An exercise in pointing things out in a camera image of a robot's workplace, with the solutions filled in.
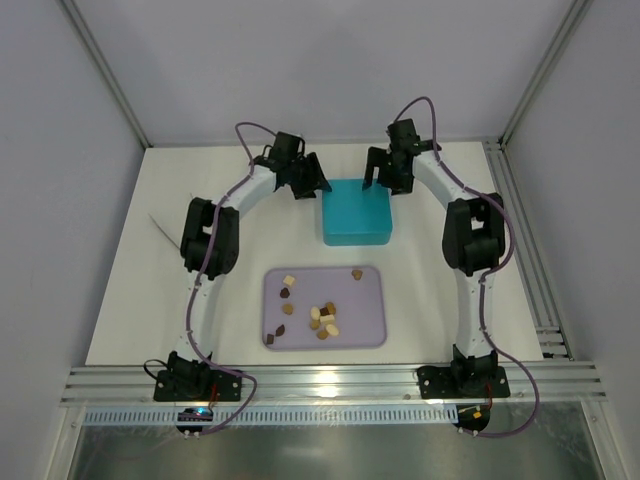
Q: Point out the white bar chocolate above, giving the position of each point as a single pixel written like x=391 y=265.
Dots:
x=327 y=318

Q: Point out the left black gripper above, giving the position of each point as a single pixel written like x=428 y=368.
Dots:
x=304 y=175

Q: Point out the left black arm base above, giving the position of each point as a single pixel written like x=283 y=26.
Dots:
x=178 y=379

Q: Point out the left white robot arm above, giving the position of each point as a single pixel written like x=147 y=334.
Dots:
x=210 y=243

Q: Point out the left aluminium frame post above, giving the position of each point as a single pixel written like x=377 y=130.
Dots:
x=83 y=32

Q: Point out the lilac plastic tray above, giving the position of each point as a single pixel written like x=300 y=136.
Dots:
x=358 y=307

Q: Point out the aluminium mounting rail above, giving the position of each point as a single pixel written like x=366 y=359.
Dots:
x=306 y=384

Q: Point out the right aluminium frame post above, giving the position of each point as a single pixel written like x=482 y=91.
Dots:
x=539 y=290

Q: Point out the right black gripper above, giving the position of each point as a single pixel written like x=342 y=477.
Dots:
x=388 y=168

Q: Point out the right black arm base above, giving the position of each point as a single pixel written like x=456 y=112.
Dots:
x=464 y=377

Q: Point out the aluminium frame post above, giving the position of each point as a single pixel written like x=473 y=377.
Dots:
x=83 y=32
x=539 y=290

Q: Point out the teal chocolate box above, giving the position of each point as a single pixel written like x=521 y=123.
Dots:
x=345 y=238

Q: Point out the slotted cable duct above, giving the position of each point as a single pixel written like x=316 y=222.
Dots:
x=273 y=415

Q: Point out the metal serving tongs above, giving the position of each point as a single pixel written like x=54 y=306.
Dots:
x=168 y=213

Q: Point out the teal box lid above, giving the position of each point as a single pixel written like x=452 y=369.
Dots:
x=349 y=207

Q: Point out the white almond chocolate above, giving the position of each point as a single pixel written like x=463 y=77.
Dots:
x=332 y=330

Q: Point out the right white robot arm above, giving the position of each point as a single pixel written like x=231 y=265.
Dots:
x=473 y=241

